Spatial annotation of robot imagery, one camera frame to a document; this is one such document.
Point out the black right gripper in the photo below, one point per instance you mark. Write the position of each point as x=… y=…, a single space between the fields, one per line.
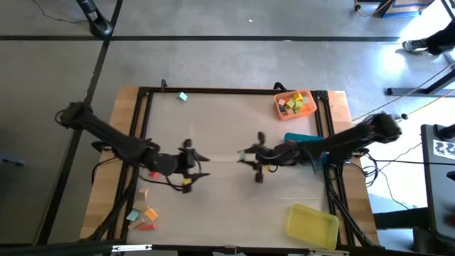
x=273 y=156

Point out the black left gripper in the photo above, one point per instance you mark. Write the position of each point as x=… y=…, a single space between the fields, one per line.
x=185 y=165

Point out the teal wooden block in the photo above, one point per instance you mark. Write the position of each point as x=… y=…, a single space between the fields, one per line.
x=242 y=155
x=133 y=215

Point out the small red block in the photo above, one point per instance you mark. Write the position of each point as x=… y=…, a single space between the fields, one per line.
x=154 y=175

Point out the lime green wooden cube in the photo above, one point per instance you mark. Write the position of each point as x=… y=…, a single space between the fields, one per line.
x=299 y=105

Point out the yellow wooden cube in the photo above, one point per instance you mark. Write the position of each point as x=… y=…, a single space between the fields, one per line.
x=298 y=96

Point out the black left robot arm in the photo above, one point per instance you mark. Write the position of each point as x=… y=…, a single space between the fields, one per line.
x=106 y=135

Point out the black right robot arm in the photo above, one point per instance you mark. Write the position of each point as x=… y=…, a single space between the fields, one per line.
x=348 y=137

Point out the teal plastic bin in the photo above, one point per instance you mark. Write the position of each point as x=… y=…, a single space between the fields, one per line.
x=302 y=137

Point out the tan wooden cube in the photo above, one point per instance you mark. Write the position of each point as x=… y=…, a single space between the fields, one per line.
x=281 y=102

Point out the black table clamp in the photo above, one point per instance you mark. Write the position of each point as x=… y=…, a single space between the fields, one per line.
x=278 y=85
x=164 y=84

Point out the long red wooden block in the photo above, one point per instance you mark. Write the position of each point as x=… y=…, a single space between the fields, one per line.
x=147 y=226

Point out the small teal wooden cube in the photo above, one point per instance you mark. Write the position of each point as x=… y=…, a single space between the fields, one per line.
x=305 y=100

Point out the long tan wooden block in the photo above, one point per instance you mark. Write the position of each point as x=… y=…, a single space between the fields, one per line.
x=136 y=223

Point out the yellow plastic bin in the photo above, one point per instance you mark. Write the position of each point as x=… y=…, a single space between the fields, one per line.
x=312 y=225

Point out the black stand base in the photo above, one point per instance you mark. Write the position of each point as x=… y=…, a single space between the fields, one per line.
x=99 y=26

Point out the black stand legs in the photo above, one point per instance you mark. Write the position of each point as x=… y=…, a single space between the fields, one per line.
x=409 y=91

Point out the grey floor object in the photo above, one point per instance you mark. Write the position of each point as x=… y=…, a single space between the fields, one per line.
x=12 y=160

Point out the black equipment cart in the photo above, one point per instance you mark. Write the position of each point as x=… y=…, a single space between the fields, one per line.
x=439 y=199

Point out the black-and-white marker sticker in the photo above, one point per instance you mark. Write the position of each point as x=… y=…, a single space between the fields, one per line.
x=444 y=149

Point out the person's shoe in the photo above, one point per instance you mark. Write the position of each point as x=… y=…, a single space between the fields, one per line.
x=414 y=45

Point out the blue box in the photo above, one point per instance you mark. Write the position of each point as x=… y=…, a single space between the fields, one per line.
x=398 y=15

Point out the person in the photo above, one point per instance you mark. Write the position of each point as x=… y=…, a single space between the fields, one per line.
x=442 y=39

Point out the black table frame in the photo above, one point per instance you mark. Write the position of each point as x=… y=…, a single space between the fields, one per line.
x=213 y=90

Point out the silver bracket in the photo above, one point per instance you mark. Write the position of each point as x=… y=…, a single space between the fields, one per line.
x=131 y=247

